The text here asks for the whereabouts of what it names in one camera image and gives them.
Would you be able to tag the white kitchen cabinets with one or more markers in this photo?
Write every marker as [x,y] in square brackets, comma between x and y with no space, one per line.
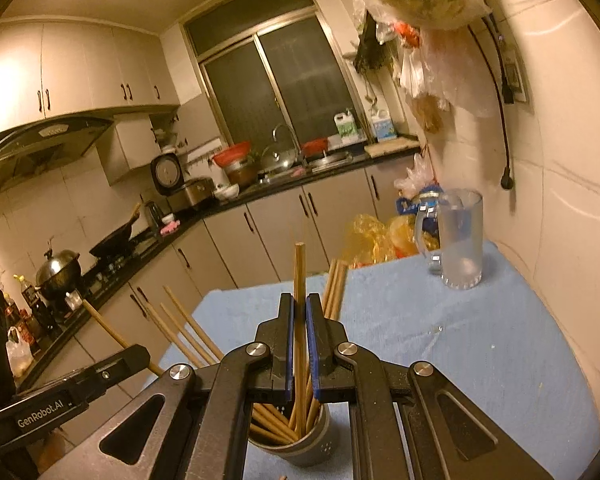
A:
[80,75]
[280,230]

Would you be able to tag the chrome faucet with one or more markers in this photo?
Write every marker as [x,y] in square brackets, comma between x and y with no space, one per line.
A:
[282,132]

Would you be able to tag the blue towel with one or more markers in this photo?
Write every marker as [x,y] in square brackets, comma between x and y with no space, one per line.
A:
[455,335]

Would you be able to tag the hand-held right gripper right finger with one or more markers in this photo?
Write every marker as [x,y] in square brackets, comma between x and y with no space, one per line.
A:
[312,350]

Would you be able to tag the blue label detergent bottle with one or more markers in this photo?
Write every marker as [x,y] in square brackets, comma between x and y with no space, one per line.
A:
[383,127]

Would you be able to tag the wall socket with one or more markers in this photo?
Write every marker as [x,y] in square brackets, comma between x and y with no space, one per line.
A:
[515,77]

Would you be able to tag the green label detergent bottle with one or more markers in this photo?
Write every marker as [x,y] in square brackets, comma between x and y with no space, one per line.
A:
[346,127]

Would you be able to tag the grey chopstick holder cup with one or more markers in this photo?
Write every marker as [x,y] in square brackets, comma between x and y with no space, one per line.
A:
[310,452]

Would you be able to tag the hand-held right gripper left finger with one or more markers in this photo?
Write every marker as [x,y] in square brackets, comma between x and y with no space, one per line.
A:
[290,350]

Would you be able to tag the black wok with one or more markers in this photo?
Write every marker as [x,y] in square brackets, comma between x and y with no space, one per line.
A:
[112,242]

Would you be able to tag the glass pot lid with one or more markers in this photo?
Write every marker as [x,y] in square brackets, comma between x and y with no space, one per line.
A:
[277,157]

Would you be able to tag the range hood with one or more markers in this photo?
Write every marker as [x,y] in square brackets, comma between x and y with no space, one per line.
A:
[40,150]

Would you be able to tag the white upper kitchen cabinets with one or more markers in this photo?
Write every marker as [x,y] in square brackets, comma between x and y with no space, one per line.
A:
[80,75]

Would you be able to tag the yellow plastic bag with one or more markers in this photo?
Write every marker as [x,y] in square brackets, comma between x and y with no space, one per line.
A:
[375,240]

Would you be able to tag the steel pot with lid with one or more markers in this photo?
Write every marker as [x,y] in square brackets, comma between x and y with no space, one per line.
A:
[57,275]

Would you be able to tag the rice cooker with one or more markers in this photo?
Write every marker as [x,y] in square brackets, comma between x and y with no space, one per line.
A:
[172,177]

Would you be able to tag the white lower kitchen cabinets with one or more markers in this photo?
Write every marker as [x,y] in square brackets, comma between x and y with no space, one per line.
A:
[280,230]

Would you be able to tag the brown bag of dried food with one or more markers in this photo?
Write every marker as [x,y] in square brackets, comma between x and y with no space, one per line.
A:
[427,112]

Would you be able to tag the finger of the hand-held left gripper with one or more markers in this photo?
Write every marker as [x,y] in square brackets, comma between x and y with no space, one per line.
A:
[80,390]

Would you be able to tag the metal pot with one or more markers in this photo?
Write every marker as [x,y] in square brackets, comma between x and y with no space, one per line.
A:
[242,175]

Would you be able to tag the wooden cutting board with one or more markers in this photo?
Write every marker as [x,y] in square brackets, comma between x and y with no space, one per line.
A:
[390,147]

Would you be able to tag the clear plastic bags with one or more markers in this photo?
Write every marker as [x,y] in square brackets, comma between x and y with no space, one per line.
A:
[440,70]

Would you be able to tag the dark sauce bottles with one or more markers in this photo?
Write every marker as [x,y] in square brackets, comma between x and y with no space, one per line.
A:
[30,315]

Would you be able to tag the blue plastic bag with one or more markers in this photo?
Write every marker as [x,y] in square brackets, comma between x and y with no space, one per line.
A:
[410,202]

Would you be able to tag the kitchen window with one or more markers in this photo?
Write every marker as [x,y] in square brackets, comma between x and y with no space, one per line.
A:
[270,70]

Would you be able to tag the small white plastic bag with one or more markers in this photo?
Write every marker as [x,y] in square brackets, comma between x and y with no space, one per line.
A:
[19,355]

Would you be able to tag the small white bowls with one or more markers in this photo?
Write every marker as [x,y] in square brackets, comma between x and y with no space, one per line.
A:
[227,192]

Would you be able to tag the small red bowl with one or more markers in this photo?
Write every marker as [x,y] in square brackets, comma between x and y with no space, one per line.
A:
[314,147]

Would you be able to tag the wooden chopstick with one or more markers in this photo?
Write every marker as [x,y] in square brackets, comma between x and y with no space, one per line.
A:
[110,332]
[299,280]

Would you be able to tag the pink cloth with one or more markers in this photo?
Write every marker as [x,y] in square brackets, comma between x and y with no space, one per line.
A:
[170,229]

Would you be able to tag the red basin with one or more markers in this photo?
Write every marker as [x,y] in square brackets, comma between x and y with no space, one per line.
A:
[232,156]

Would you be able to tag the glass mug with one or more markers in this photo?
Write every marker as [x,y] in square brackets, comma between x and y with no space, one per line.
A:
[460,250]

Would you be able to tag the bunch of wooden chopsticks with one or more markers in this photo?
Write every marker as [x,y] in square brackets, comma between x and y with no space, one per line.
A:
[267,420]

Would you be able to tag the black kitchen countertop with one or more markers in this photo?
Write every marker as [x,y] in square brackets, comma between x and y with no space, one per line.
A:
[195,215]

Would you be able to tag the gas stove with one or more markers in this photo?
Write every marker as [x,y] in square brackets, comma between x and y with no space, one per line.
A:
[115,265]

